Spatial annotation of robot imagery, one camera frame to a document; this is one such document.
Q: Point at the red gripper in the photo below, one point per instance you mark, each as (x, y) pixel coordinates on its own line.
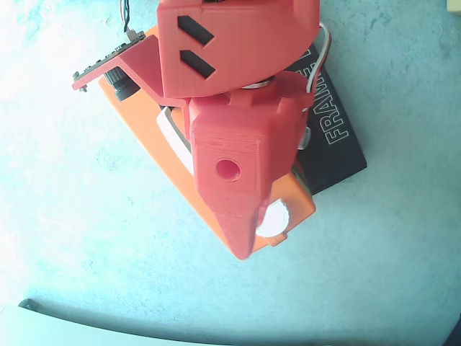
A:
(235, 144)

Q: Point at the red robot arm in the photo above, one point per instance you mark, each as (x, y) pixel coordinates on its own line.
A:
(234, 36)

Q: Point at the black box with white lettering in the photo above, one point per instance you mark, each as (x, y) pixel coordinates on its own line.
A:
(335, 158)

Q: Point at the orange box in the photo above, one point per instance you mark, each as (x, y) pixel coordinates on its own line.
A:
(158, 151)

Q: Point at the white round knob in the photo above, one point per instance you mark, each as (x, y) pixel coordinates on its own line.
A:
(275, 218)

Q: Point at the beige object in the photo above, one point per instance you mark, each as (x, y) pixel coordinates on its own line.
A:
(454, 5)

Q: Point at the wrist camera board with lens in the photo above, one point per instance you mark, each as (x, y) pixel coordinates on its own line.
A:
(120, 85)

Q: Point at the red camera mount bracket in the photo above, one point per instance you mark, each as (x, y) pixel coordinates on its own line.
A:
(144, 61)

